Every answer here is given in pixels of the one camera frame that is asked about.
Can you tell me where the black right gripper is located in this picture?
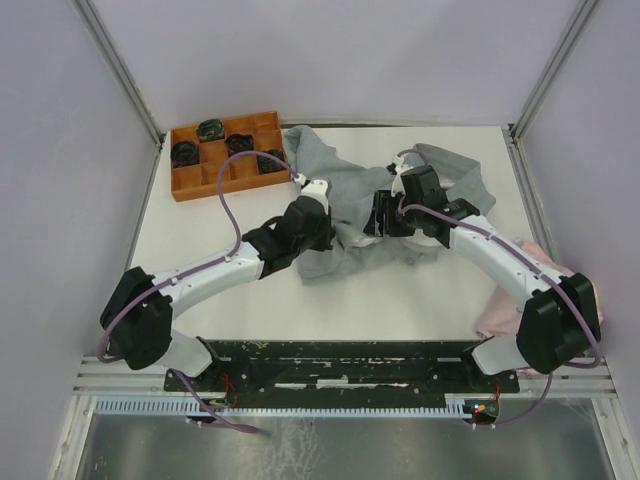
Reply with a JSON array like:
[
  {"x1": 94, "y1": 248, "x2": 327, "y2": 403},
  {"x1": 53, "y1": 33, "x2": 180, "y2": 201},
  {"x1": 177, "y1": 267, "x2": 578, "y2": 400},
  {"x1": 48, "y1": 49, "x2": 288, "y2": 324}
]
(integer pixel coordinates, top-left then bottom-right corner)
[{"x1": 362, "y1": 190, "x2": 423, "y2": 237}]

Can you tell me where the grey zip jacket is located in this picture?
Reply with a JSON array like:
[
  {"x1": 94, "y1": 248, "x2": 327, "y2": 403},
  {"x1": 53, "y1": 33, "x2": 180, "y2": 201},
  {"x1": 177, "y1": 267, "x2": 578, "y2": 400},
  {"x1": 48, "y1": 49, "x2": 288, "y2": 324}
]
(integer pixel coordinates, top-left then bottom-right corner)
[{"x1": 283, "y1": 126, "x2": 496, "y2": 285}]

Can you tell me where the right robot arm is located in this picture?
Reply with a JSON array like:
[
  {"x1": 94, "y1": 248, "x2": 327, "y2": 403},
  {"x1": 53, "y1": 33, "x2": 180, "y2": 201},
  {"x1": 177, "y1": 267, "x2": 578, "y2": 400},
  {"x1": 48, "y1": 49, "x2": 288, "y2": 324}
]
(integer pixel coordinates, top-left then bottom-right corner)
[{"x1": 365, "y1": 165, "x2": 601, "y2": 391}]

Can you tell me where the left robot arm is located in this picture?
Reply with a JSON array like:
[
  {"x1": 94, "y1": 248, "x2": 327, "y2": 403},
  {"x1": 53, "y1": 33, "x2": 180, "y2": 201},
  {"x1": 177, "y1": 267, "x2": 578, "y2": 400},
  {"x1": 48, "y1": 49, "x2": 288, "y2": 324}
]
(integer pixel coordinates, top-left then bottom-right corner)
[{"x1": 99, "y1": 194, "x2": 334, "y2": 390}]

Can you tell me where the dark rolled sock right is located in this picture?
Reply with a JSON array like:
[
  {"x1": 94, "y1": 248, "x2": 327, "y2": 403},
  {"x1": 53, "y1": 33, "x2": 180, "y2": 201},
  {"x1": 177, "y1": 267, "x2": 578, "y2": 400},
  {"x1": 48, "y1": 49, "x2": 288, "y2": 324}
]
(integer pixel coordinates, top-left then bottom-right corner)
[{"x1": 257, "y1": 149, "x2": 286, "y2": 174}]

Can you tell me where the dark rolled sock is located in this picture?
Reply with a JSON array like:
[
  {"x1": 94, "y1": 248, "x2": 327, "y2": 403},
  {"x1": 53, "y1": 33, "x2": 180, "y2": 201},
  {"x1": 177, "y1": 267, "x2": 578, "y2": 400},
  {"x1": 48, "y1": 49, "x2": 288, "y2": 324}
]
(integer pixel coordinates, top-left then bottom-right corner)
[
  {"x1": 196, "y1": 118, "x2": 225, "y2": 143},
  {"x1": 225, "y1": 133, "x2": 254, "y2": 156},
  {"x1": 170, "y1": 141, "x2": 200, "y2": 168},
  {"x1": 257, "y1": 149, "x2": 286, "y2": 174}
]

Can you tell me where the dark rolled sock middle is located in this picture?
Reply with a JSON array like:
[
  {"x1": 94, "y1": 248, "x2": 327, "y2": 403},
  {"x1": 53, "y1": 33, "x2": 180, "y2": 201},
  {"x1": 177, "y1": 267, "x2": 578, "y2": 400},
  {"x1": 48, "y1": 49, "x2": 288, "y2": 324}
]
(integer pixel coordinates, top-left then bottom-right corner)
[{"x1": 225, "y1": 133, "x2": 254, "y2": 156}]

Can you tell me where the wooden compartment tray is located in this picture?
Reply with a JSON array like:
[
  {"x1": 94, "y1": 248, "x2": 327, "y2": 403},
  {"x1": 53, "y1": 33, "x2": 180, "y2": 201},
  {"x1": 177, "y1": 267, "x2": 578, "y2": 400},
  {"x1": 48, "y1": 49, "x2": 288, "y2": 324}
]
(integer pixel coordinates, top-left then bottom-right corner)
[{"x1": 169, "y1": 111, "x2": 289, "y2": 202}]

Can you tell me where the dark rolled sock top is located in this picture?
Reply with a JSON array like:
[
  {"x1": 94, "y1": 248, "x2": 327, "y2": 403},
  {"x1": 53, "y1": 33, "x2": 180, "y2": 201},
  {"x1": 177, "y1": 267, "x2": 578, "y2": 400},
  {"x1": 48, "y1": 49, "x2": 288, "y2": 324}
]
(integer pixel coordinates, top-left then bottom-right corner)
[{"x1": 196, "y1": 118, "x2": 225, "y2": 143}]

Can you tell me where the dark rolled sock left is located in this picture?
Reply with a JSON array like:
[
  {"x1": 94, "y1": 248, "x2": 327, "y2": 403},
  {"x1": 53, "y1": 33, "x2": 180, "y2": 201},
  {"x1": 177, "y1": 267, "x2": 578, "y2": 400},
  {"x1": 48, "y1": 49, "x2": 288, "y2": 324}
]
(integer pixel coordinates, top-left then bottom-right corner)
[{"x1": 170, "y1": 141, "x2": 200, "y2": 168}]

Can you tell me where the pink cloth bag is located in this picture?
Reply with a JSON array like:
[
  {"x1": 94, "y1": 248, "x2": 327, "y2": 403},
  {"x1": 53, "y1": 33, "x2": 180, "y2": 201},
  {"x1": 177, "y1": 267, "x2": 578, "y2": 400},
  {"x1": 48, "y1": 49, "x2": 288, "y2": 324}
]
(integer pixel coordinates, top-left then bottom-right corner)
[{"x1": 474, "y1": 240, "x2": 574, "y2": 339}]

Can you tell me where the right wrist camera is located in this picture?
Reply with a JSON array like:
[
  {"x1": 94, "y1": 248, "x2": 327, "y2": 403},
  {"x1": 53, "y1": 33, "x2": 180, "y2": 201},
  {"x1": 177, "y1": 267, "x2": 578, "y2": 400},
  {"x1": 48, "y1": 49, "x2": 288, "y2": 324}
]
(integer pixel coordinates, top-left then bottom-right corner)
[{"x1": 387, "y1": 151, "x2": 412, "y2": 197}]

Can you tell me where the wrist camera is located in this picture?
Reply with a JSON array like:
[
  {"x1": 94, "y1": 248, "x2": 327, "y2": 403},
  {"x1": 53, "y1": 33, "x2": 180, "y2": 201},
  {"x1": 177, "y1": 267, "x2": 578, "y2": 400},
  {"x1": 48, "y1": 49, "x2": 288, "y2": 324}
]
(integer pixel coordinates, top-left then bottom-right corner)
[
  {"x1": 300, "y1": 179, "x2": 331, "y2": 210},
  {"x1": 387, "y1": 151, "x2": 412, "y2": 197}
]

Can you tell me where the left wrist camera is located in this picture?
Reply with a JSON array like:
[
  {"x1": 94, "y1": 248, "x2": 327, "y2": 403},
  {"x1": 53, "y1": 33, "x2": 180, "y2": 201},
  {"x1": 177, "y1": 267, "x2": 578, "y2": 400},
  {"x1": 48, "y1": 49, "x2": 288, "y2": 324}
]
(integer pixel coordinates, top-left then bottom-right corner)
[{"x1": 300, "y1": 179, "x2": 331, "y2": 210}]

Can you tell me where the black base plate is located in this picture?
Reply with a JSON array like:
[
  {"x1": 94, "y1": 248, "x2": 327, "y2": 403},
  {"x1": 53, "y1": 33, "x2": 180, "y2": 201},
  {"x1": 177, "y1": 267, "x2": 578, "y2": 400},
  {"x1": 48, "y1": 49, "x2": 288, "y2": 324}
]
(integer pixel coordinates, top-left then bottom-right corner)
[{"x1": 191, "y1": 341, "x2": 516, "y2": 410}]

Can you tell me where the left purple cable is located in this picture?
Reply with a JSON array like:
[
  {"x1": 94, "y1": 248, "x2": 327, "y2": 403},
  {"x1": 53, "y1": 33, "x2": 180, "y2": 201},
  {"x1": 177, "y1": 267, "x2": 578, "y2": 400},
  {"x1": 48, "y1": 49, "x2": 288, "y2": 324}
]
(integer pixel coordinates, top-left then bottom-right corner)
[{"x1": 97, "y1": 150, "x2": 306, "y2": 363}]

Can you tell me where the purple cable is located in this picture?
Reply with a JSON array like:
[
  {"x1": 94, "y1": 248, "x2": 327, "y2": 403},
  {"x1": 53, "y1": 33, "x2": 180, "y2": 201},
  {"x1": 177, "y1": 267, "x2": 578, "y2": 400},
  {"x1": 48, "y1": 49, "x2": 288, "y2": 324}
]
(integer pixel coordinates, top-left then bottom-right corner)
[
  {"x1": 394, "y1": 144, "x2": 601, "y2": 429},
  {"x1": 97, "y1": 150, "x2": 306, "y2": 363}
]

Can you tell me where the light blue cable duct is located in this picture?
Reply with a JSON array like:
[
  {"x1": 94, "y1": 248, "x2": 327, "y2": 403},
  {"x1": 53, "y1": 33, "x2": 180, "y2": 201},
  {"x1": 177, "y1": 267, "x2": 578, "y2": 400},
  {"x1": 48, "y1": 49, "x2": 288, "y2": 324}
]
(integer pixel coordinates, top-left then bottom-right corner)
[{"x1": 94, "y1": 392, "x2": 476, "y2": 417}]

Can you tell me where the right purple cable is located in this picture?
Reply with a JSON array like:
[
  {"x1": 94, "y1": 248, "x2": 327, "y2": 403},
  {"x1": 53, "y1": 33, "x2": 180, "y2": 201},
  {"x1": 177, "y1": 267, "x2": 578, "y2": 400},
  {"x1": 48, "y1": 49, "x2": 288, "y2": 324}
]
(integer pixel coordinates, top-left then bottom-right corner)
[{"x1": 394, "y1": 144, "x2": 601, "y2": 429}]

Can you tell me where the aluminium front rail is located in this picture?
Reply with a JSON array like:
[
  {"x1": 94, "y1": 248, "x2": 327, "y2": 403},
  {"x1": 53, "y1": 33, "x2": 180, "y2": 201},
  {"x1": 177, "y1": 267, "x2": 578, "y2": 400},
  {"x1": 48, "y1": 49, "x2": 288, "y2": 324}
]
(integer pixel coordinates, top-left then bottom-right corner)
[{"x1": 73, "y1": 357, "x2": 617, "y2": 400}]

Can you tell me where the right aluminium frame post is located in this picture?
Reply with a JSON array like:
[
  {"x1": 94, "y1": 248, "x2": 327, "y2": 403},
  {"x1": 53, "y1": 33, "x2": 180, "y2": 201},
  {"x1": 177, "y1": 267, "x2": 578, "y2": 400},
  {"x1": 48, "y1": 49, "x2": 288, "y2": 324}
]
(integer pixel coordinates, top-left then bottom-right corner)
[{"x1": 509, "y1": 0, "x2": 601, "y2": 145}]

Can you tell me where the aluminium frame post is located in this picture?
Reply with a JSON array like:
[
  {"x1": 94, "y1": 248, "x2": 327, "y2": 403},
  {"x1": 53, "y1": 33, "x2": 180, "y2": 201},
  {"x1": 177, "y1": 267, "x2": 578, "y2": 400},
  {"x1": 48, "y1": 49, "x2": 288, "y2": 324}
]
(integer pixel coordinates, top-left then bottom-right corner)
[
  {"x1": 72, "y1": 0, "x2": 165, "y2": 145},
  {"x1": 509, "y1": 0, "x2": 601, "y2": 145}
]

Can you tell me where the left aluminium frame post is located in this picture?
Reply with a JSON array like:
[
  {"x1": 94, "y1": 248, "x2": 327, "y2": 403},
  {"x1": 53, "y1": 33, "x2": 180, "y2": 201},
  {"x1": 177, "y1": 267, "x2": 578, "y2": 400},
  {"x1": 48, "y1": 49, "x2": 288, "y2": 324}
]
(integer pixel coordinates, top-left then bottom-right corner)
[{"x1": 72, "y1": 0, "x2": 165, "y2": 145}]

